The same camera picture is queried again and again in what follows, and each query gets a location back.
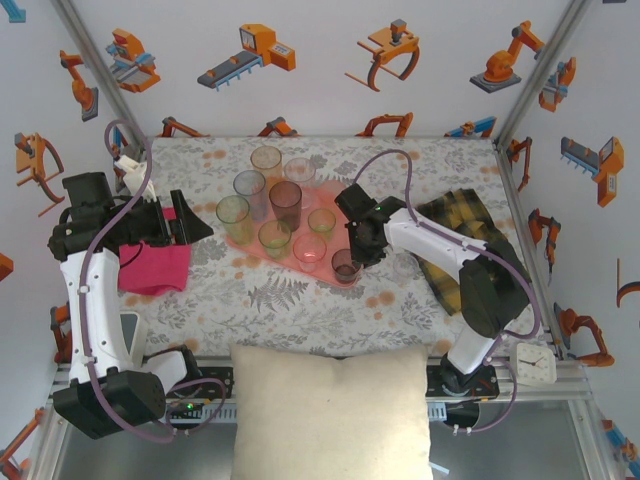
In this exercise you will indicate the short dark grey glass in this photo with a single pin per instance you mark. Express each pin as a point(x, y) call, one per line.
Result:
point(345, 270)

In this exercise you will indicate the tall green plastic glass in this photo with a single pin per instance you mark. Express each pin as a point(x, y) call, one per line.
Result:
point(235, 222)

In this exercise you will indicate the small light green glass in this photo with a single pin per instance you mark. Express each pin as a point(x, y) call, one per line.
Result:
point(321, 227)

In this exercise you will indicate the short pink plastic glass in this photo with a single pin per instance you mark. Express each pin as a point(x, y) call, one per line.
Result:
point(310, 252)

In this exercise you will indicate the tall blue-grey plastic glass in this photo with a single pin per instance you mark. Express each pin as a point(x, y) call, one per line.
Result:
point(250, 192)

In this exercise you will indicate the olive green plastic glass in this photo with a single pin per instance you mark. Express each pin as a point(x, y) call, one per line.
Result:
point(275, 242)

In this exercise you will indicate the dark smoky plastic glass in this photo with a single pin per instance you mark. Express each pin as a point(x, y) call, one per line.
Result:
point(285, 205)

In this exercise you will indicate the tall orange plastic glass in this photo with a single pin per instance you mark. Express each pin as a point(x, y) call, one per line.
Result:
point(266, 161)

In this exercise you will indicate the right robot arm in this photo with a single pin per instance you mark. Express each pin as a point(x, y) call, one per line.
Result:
point(430, 245)

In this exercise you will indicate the salmon pink cloth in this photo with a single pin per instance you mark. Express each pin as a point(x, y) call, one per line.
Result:
point(340, 240)

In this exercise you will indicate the magenta cloth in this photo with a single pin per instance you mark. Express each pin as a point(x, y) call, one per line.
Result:
point(155, 270)

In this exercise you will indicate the floral tablecloth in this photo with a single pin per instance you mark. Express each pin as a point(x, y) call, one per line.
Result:
point(300, 320)

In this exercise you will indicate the yellow black plaid cloth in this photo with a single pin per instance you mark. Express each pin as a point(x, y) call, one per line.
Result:
point(470, 215)

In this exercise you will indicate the cream pillow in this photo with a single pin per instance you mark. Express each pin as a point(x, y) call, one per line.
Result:
point(330, 415)

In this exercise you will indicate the white square clock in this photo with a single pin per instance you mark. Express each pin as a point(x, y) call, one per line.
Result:
point(532, 362)

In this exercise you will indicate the white plastic strip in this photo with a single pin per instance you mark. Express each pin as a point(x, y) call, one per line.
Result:
point(440, 468)

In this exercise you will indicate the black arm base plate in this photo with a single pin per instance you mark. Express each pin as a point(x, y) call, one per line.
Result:
point(432, 385)
point(220, 382)

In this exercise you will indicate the aluminium side rail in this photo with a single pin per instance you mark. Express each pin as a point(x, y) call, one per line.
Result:
point(517, 200)

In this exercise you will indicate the aluminium frame post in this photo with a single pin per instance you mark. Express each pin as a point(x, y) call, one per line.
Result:
point(97, 65)
point(545, 65)

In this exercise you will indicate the aluminium front rail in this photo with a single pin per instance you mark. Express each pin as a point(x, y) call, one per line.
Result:
point(550, 392)

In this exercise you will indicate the aluminium frame leg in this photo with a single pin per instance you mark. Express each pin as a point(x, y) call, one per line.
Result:
point(592, 440)
point(45, 455)

